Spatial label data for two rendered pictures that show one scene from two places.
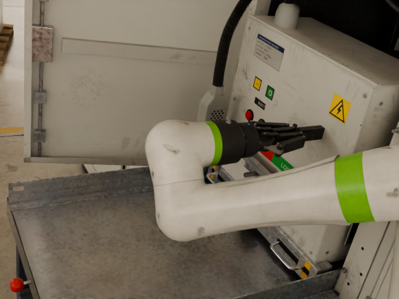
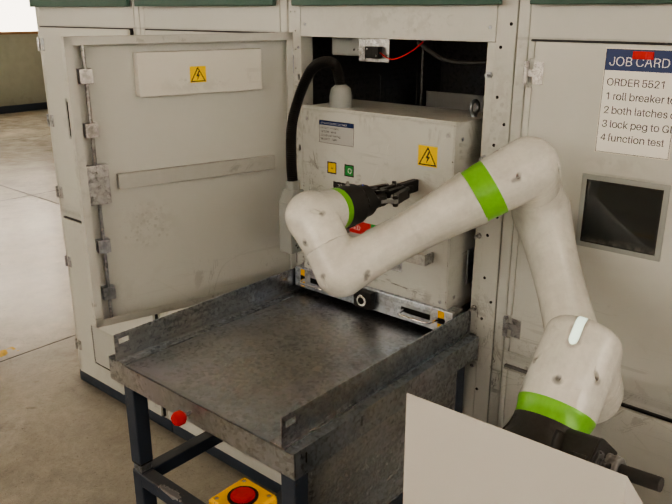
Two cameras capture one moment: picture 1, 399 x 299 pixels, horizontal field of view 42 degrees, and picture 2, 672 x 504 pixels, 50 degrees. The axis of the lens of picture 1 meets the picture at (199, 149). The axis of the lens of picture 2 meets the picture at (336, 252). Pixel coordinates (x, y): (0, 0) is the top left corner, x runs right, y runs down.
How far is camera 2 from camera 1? 67 cm
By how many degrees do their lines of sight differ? 18
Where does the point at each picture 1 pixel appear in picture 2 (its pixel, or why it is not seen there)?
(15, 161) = not seen: outside the picture
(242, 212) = (400, 242)
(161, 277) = (315, 368)
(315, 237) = (439, 284)
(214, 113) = not seen: hidden behind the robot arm
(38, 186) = (142, 333)
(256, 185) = (403, 216)
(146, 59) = (206, 177)
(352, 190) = (485, 187)
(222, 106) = not seen: hidden behind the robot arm
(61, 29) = (113, 165)
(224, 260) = (361, 341)
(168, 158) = (318, 221)
